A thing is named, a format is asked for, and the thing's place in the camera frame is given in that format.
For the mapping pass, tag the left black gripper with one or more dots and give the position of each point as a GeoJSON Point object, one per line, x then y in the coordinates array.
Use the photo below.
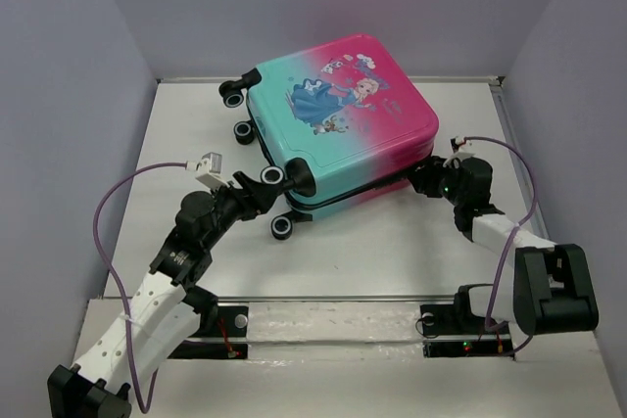
{"type": "Point", "coordinates": [254, 198]}

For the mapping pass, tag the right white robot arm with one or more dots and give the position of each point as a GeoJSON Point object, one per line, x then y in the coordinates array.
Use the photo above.
{"type": "Point", "coordinates": [551, 291]}

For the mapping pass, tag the pink and teal suitcase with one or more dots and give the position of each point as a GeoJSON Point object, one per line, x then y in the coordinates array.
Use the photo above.
{"type": "Point", "coordinates": [341, 119]}

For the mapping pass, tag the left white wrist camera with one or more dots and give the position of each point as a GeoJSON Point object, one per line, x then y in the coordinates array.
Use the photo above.
{"type": "Point", "coordinates": [207, 170]}

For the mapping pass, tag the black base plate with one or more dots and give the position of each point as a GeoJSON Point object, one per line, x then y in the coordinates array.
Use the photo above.
{"type": "Point", "coordinates": [221, 338]}
{"type": "Point", "coordinates": [447, 334]}

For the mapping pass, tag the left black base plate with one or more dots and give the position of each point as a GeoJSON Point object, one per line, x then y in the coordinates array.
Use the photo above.
{"type": "Point", "coordinates": [221, 338]}

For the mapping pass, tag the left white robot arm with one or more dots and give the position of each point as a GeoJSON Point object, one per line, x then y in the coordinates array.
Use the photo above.
{"type": "Point", "coordinates": [119, 371]}

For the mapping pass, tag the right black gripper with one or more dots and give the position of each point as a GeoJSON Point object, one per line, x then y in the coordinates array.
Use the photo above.
{"type": "Point", "coordinates": [424, 178]}

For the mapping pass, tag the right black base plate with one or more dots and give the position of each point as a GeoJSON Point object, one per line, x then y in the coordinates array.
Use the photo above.
{"type": "Point", "coordinates": [447, 334]}

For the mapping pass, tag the metal rail strip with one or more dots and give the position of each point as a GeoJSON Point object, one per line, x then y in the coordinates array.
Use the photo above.
{"type": "Point", "coordinates": [380, 298]}

